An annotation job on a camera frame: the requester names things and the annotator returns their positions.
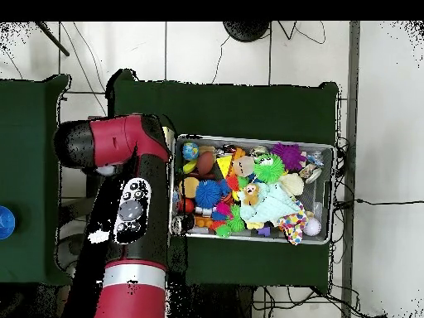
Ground black and red soda can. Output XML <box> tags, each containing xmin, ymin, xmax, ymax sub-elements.
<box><xmin>171</xmin><ymin>214</ymin><xmax>195</xmax><ymax>234</ymax></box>

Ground shallow clear mesh bin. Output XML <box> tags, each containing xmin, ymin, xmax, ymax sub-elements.
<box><xmin>168</xmin><ymin>133</ymin><xmax>335</xmax><ymax>246</ymax></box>

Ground black rod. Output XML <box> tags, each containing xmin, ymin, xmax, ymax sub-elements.
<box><xmin>34</xmin><ymin>21</ymin><xmax>70</xmax><ymax>57</ymax></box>

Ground small globe ball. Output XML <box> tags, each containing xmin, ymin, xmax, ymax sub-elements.
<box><xmin>181</xmin><ymin>142</ymin><xmax>200</xmax><ymax>161</ymax></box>

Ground plain wooden block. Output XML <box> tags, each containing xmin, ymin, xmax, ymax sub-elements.
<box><xmin>232</xmin><ymin>155</ymin><xmax>256</xmax><ymax>177</ymax></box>

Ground purple spiky rubber toy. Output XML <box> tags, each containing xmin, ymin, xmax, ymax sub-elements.
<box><xmin>271</xmin><ymin>142</ymin><xmax>307</xmax><ymax>172</ymax></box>

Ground grey round floor base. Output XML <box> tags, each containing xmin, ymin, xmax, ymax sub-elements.
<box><xmin>54</xmin><ymin>233</ymin><xmax>84</xmax><ymax>270</ymax></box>

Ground green spiky toy with eyes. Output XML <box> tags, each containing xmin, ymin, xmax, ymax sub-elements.
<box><xmin>253</xmin><ymin>153</ymin><xmax>287</xmax><ymax>184</ymax></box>

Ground black upright panel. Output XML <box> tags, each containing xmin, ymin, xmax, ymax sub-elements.
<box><xmin>86</xmin><ymin>114</ymin><xmax>104</xmax><ymax>203</ymax></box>

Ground thin black cable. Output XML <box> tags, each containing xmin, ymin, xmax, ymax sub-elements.
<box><xmin>354</xmin><ymin>197</ymin><xmax>424</xmax><ymax>205</ymax></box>

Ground mint green knitted cloth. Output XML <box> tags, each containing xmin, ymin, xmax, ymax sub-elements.
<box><xmin>238</xmin><ymin>181</ymin><xmax>304</xmax><ymax>226</ymax></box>

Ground blue spiky rubber ball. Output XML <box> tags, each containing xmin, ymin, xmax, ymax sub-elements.
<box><xmin>194</xmin><ymin>179</ymin><xmax>223</xmax><ymax>210</ymax></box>

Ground colourful spotted cloth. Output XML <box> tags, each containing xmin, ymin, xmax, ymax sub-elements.
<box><xmin>277</xmin><ymin>210</ymin><xmax>309</xmax><ymax>246</ymax></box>

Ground blue round object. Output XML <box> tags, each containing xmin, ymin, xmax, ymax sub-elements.
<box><xmin>0</xmin><ymin>205</ymin><xmax>17</xmax><ymax>240</ymax></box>

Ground round black stand base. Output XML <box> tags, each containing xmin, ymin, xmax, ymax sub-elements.
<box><xmin>222</xmin><ymin>21</ymin><xmax>271</xmax><ymax>43</ymax></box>

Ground white baseball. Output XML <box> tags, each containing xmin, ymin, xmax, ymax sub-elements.
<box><xmin>302</xmin><ymin>217</ymin><xmax>322</xmax><ymax>237</ymax></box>

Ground doll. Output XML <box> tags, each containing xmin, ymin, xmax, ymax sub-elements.
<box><xmin>242</xmin><ymin>183</ymin><xmax>261</xmax><ymax>206</ymax></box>

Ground toy hamburger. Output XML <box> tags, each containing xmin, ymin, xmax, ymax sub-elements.
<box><xmin>178</xmin><ymin>176</ymin><xmax>200</xmax><ymax>200</ymax></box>

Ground small brown football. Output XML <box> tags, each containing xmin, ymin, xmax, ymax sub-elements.
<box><xmin>197</xmin><ymin>151</ymin><xmax>216</xmax><ymax>176</ymax></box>

